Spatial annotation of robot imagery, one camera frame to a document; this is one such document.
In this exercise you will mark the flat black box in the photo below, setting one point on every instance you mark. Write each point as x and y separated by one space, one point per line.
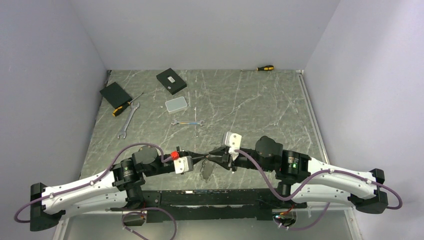
115 95

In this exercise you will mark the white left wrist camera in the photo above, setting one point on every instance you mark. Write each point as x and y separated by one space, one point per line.
182 162

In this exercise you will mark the yellow black screwdriver at back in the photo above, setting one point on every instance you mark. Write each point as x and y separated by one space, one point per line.
265 68

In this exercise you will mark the yellow black screwdriver at left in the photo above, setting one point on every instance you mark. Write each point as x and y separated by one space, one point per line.
121 108

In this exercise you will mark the small silver open-end wrench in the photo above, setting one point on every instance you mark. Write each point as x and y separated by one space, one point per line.
177 122

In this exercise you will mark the yellow black screwdriver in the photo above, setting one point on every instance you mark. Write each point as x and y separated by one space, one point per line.
121 108
265 68

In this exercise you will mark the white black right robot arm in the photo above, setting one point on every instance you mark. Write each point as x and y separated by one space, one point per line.
297 178

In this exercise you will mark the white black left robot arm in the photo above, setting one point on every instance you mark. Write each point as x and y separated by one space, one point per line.
117 187

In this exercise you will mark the black box with white label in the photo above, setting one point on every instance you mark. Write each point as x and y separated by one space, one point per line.
171 81

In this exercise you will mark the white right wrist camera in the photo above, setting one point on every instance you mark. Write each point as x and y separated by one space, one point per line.
233 142

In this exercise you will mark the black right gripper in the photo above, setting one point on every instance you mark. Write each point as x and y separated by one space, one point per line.
220 160

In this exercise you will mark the large silver combination wrench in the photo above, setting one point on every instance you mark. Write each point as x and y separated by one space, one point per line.
123 131

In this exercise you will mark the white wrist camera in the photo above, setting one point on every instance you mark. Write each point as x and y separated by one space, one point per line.
233 142
182 162

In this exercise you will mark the translucent white plastic box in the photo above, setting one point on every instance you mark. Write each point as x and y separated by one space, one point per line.
176 105

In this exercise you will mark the metal oval key organizer plate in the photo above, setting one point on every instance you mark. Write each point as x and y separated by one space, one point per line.
206 170

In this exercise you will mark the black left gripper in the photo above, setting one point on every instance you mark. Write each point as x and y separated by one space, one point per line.
194 155

